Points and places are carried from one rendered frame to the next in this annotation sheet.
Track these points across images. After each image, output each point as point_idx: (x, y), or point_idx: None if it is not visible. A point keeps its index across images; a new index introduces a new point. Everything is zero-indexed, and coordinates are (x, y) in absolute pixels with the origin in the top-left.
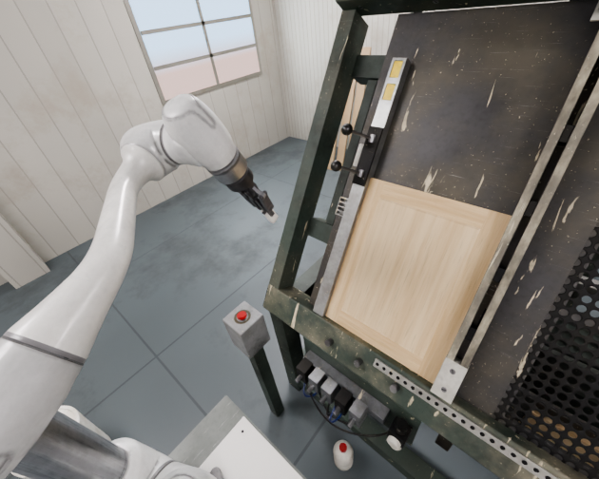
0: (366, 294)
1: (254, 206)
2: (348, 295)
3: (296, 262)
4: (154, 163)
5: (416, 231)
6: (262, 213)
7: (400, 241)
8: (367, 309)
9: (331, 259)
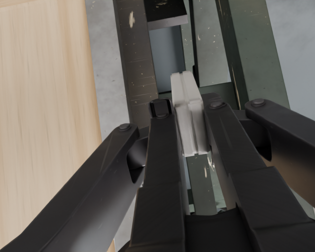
0: (25, 58)
1: (251, 103)
2: (57, 32)
3: (220, 10)
4: None
5: None
6: (163, 101)
7: (8, 185)
8: (11, 34)
9: (115, 71)
